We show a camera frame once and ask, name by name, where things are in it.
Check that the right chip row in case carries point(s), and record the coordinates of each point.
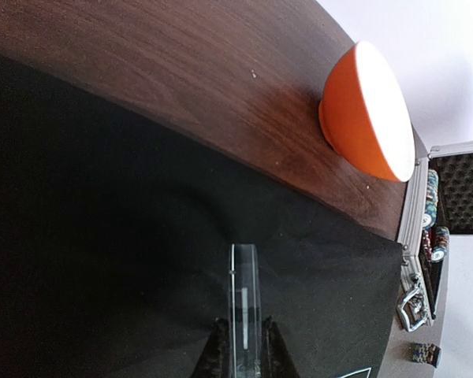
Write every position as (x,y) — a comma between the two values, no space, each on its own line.
(440,244)

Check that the red dice set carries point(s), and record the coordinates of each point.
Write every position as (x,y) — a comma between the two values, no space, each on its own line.
(427,244)

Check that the chip row in case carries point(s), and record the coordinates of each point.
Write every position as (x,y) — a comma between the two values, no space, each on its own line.
(431,204)
(440,244)

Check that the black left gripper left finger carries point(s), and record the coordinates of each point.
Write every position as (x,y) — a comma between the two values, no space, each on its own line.
(214,360)

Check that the aluminium poker chip case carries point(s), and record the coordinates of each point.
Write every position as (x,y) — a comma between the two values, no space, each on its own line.
(420,279)

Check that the poker chip stack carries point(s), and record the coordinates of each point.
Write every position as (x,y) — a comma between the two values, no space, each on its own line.
(426,353)

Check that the left chip row in case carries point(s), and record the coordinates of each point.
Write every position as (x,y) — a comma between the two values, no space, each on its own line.
(431,204)

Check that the orange bowl white inside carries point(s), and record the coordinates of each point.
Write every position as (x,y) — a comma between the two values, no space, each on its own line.
(364,117)

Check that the black poker table mat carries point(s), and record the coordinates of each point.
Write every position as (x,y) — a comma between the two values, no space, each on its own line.
(115,234)

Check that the clear acrylic dealer button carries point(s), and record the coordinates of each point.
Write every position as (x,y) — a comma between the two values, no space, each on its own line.
(244,310)

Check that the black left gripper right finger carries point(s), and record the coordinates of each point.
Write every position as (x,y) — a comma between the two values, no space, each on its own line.
(276,361)

